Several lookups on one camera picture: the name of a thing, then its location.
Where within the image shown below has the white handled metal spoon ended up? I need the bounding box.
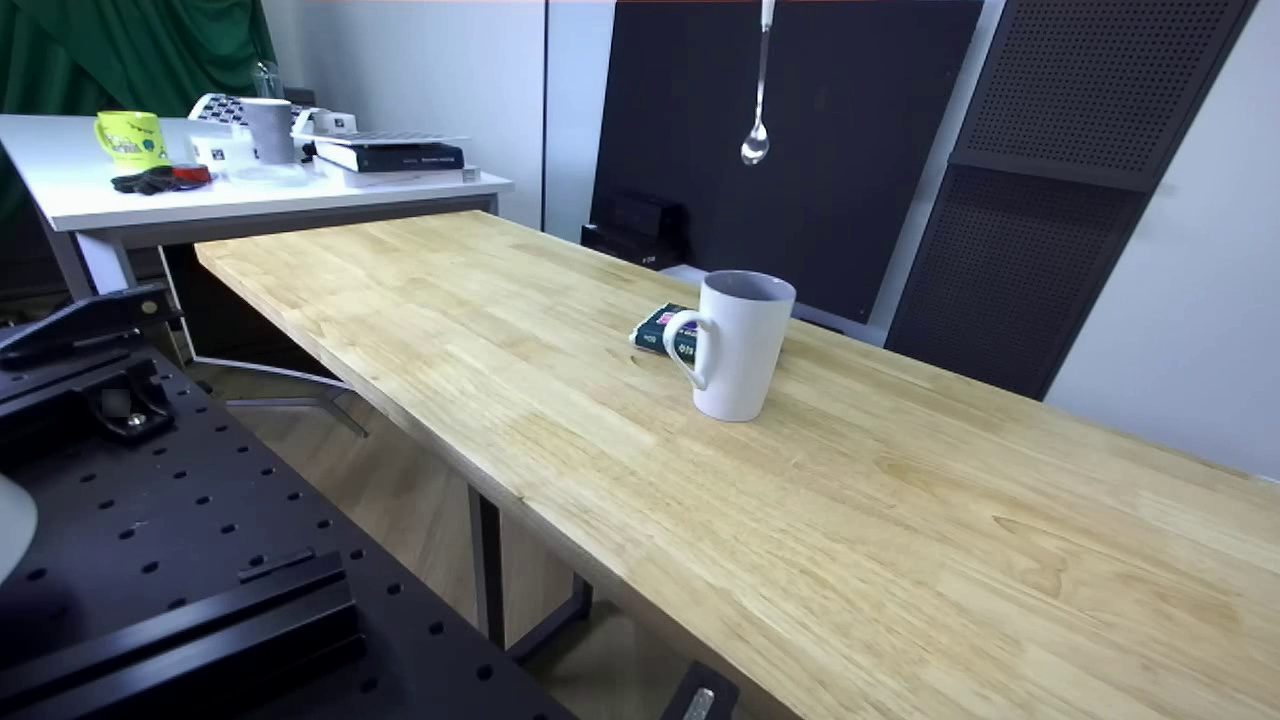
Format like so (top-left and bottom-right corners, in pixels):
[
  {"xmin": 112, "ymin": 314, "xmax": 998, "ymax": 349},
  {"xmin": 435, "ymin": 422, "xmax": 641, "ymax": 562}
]
[{"xmin": 741, "ymin": 0, "xmax": 774, "ymax": 167}]

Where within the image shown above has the green curtain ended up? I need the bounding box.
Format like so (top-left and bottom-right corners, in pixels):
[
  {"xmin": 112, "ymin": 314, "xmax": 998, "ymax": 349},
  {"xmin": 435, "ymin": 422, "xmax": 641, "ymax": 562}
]
[{"xmin": 0, "ymin": 0, "xmax": 275, "ymax": 116}]

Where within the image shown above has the dark partition panel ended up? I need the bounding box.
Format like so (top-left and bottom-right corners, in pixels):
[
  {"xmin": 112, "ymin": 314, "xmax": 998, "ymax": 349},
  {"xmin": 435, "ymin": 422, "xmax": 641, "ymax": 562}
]
[{"xmin": 582, "ymin": 0, "xmax": 983, "ymax": 319}]

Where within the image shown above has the white checkered object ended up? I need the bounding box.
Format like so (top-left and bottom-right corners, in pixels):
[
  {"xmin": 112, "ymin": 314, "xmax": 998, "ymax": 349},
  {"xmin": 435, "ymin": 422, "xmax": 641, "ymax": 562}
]
[{"xmin": 189, "ymin": 91, "xmax": 250, "ymax": 172}]

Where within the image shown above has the dark perforated panel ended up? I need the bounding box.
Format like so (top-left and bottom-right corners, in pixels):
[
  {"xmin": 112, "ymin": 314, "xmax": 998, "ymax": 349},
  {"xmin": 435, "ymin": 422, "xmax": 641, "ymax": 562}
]
[{"xmin": 888, "ymin": 0, "xmax": 1259, "ymax": 398}]

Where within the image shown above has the white side desk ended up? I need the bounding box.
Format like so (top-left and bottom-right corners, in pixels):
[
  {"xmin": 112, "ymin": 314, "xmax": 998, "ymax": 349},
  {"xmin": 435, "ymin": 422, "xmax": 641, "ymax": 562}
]
[{"xmin": 0, "ymin": 110, "xmax": 506, "ymax": 297}]

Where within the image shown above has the black red tool on desk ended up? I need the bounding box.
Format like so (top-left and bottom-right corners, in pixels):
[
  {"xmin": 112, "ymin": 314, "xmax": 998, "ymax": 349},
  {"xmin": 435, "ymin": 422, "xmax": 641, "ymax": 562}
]
[{"xmin": 112, "ymin": 163, "xmax": 213, "ymax": 197}]

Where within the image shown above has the yellow green cup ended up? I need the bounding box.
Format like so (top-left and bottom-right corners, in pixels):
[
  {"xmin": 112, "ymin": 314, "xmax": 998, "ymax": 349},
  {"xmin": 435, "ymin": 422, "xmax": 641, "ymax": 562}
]
[{"xmin": 93, "ymin": 110, "xmax": 169, "ymax": 172}]

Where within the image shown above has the black book on desk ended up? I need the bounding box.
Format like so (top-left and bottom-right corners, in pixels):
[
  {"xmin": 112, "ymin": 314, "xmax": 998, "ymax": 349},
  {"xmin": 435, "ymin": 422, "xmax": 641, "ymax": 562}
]
[{"xmin": 316, "ymin": 138, "xmax": 465, "ymax": 172}]

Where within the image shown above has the grey mug on desk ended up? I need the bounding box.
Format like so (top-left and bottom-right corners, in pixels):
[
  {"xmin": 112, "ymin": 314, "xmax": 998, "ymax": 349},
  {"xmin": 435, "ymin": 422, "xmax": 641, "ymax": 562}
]
[{"xmin": 238, "ymin": 96, "xmax": 295, "ymax": 163}]

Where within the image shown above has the green tissue packet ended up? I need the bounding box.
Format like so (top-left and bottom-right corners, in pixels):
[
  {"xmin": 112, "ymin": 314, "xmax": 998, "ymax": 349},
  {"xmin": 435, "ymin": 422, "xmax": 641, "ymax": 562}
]
[{"xmin": 627, "ymin": 302, "xmax": 697, "ymax": 363}]

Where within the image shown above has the black perforated breadboard base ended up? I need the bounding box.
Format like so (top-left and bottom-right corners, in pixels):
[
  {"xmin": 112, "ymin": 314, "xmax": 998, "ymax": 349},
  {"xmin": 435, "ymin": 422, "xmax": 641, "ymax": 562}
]
[{"xmin": 0, "ymin": 289, "xmax": 566, "ymax": 720}]

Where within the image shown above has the white ceramic mug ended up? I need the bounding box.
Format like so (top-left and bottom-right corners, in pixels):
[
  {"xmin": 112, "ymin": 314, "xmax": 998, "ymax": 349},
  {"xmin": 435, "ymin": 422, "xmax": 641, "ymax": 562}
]
[{"xmin": 664, "ymin": 268, "xmax": 796, "ymax": 422}]

